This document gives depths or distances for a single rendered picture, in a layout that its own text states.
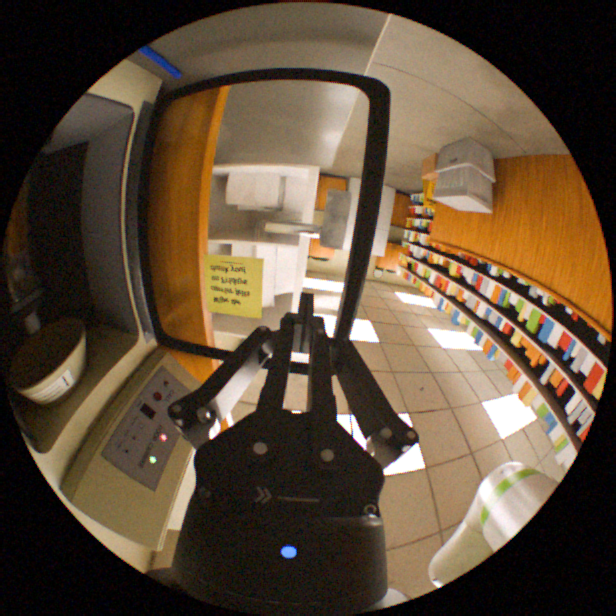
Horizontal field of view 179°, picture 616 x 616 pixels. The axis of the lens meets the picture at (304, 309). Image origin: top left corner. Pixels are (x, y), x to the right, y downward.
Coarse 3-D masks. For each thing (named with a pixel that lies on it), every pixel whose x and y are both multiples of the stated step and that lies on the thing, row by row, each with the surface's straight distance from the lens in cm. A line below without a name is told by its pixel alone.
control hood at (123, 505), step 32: (160, 352) 39; (128, 384) 36; (192, 384) 39; (96, 448) 32; (192, 448) 36; (96, 480) 33; (128, 480) 33; (160, 480) 34; (96, 512) 34; (128, 512) 33; (160, 512) 34; (160, 544) 36
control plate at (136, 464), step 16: (160, 368) 37; (160, 384) 36; (176, 384) 37; (144, 400) 34; (160, 400) 35; (176, 400) 36; (128, 416) 33; (144, 416) 34; (160, 416) 34; (128, 432) 33; (144, 432) 33; (160, 432) 34; (176, 432) 35; (112, 448) 32; (128, 448) 32; (144, 448) 33; (160, 448) 34; (112, 464) 32; (128, 464) 32; (144, 464) 33; (160, 464) 33; (144, 480) 33
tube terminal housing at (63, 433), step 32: (128, 64) 38; (128, 96) 36; (96, 352) 39; (128, 352) 35; (96, 384) 33; (32, 416) 39; (64, 416) 33; (96, 416) 34; (32, 448) 31; (64, 448) 33; (64, 480) 35
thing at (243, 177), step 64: (192, 128) 28; (256, 128) 24; (320, 128) 23; (192, 192) 25; (256, 192) 22; (320, 192) 21; (192, 256) 25; (256, 256) 22; (320, 256) 21; (192, 320) 29; (256, 320) 25
